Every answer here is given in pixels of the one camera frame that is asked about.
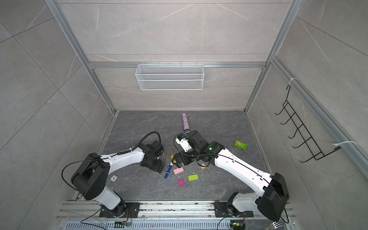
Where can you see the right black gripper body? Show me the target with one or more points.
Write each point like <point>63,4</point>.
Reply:
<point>187,159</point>

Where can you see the small white gear piece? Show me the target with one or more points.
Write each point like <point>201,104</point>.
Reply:
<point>114,178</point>

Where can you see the blue white marker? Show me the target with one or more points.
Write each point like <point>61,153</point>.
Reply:
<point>168,170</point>

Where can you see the green circuit board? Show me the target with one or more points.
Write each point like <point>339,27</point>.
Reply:
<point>237,225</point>

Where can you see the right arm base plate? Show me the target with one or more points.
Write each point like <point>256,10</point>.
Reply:
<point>222,210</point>

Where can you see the pink block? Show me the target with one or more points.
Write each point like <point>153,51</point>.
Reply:
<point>178,171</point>

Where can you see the black wire hook rack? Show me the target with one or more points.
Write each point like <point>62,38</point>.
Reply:
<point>300,129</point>

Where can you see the white wire mesh basket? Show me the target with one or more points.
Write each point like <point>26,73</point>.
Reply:
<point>154,77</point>

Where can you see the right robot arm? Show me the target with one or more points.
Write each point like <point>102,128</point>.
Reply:
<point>270,193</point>

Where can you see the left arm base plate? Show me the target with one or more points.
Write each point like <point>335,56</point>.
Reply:
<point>127,210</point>

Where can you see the metal fork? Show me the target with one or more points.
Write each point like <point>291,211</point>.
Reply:
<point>276,225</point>

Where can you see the glitter sprinkle tube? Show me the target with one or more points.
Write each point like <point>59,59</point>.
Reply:
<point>185,123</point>

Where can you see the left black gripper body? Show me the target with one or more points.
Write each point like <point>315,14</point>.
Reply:
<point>156,164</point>

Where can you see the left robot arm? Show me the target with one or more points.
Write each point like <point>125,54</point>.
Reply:
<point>91,176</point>

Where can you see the lime green block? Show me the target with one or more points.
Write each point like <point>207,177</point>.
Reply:
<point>193,177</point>

